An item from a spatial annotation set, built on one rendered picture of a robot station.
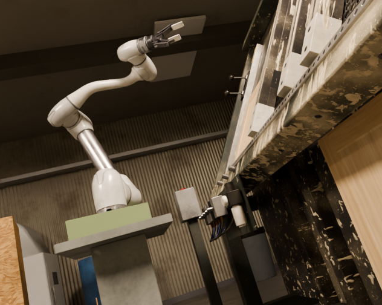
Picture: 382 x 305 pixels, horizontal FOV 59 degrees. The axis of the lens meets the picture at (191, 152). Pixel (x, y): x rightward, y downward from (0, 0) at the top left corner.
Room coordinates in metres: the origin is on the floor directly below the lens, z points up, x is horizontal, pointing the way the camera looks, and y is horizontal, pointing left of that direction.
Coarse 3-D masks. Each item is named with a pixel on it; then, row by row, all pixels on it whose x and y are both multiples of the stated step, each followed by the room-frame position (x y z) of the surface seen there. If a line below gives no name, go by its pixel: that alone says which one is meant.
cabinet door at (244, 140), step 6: (258, 84) 1.66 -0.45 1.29; (252, 96) 1.75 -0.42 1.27; (252, 102) 1.72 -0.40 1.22; (252, 108) 1.67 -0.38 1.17; (246, 114) 1.80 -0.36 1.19; (246, 120) 1.76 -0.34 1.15; (246, 126) 1.71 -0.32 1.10; (246, 132) 1.67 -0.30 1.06; (240, 138) 1.79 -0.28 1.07; (246, 138) 1.63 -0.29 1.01; (252, 138) 1.46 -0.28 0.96; (240, 144) 1.75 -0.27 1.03; (246, 144) 1.58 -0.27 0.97; (240, 150) 1.71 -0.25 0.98
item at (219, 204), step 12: (240, 180) 1.40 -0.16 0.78; (228, 192) 1.40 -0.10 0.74; (240, 192) 1.41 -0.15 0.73; (216, 204) 1.54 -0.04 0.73; (228, 204) 1.42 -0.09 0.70; (240, 204) 1.45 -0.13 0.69; (204, 216) 1.73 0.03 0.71; (216, 216) 1.54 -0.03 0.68; (228, 216) 1.74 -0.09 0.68; (240, 216) 1.41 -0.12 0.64; (252, 216) 1.40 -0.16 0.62; (216, 228) 1.68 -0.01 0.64; (228, 228) 1.50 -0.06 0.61; (240, 228) 1.61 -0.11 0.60; (252, 228) 1.45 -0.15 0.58
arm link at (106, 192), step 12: (108, 168) 1.66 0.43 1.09; (96, 180) 1.62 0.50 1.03; (108, 180) 1.62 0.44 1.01; (120, 180) 1.67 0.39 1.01; (96, 192) 1.62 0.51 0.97; (108, 192) 1.61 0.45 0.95; (120, 192) 1.64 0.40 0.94; (96, 204) 1.62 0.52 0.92; (108, 204) 1.60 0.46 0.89; (120, 204) 1.63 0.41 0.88
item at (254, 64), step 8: (256, 48) 1.96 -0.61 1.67; (256, 56) 1.96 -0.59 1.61; (256, 64) 1.95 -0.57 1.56; (256, 72) 1.95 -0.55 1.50; (248, 80) 1.93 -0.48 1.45; (248, 88) 1.93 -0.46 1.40; (248, 96) 1.92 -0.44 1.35; (240, 112) 1.91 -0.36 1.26; (240, 120) 1.90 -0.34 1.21; (240, 128) 1.90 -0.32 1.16; (232, 144) 1.88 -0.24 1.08; (232, 152) 1.88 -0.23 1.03; (232, 160) 1.87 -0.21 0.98
